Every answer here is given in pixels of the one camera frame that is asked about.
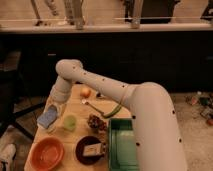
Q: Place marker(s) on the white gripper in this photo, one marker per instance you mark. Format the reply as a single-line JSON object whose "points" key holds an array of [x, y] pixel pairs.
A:
{"points": [[59, 98]]}

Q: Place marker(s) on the blue sponge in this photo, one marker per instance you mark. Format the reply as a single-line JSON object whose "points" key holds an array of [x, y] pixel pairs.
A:
{"points": [[48, 117]]}

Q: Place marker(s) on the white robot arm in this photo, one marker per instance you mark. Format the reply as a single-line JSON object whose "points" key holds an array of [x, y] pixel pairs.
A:
{"points": [[159, 145]]}

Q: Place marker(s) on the red bowl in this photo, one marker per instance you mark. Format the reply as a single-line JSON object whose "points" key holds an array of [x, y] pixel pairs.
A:
{"points": [[47, 154]]}

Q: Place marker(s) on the green cup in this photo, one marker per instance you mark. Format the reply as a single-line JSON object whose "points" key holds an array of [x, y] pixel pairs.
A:
{"points": [[69, 123]]}

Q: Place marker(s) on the metal spoon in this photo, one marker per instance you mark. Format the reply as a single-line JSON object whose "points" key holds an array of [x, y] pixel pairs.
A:
{"points": [[85, 102]]}

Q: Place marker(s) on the wooden table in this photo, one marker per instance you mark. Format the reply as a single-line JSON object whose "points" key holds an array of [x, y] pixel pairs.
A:
{"points": [[81, 112]]}

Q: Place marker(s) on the orange fruit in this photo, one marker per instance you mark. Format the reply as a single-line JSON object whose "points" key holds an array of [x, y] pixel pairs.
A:
{"points": [[85, 92]]}

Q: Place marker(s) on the bunch of dark grapes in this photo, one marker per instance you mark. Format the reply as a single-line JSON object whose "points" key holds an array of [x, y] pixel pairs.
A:
{"points": [[96, 123]]}

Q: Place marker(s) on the black-headed brush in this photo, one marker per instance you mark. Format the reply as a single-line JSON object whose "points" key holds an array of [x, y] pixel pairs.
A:
{"points": [[100, 96]]}

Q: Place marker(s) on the dark brown plate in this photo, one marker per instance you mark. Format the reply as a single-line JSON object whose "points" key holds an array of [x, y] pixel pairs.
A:
{"points": [[88, 140]]}

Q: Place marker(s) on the grey block on plate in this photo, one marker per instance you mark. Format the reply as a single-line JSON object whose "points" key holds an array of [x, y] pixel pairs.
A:
{"points": [[93, 150]]}

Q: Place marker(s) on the black chair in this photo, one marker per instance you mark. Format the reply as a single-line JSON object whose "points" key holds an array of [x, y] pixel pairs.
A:
{"points": [[8, 96]]}

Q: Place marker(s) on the green plastic tray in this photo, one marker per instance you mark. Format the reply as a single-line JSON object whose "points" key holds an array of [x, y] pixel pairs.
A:
{"points": [[121, 146]]}

